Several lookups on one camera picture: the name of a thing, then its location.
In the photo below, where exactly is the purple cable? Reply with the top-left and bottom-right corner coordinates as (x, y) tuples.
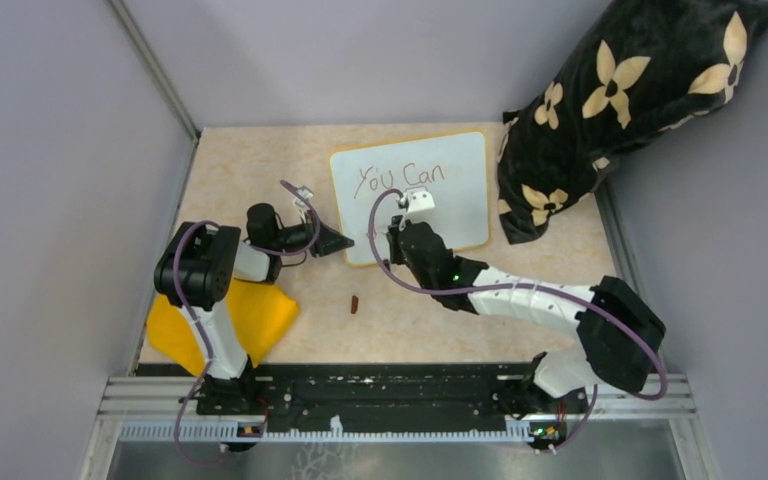
(171, 178), (322, 465)
(366, 188), (669, 453)

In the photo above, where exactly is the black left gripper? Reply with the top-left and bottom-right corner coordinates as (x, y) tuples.
(272, 209), (354, 257)

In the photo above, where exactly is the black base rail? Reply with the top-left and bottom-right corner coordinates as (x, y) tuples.
(118, 360), (591, 452)

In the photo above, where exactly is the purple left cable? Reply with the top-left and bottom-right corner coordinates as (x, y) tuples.
(171, 178), (322, 465)

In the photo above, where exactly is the yellow folded cloth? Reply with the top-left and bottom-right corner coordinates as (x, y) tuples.
(147, 279), (300, 376)

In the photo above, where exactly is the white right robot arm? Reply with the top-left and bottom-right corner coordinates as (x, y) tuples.
(387, 216), (666, 412)

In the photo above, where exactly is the black floral pillow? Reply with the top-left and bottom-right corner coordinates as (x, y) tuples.
(496, 1), (768, 244)

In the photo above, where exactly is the yellow-framed whiteboard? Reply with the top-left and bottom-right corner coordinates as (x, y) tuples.
(329, 130), (490, 266)

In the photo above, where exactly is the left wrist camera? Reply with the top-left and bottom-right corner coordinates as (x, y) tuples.
(291, 186), (313, 217)

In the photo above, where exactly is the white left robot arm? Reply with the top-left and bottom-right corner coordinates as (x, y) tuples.
(147, 203), (354, 414)

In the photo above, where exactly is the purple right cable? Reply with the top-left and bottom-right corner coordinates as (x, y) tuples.
(366, 188), (669, 453)

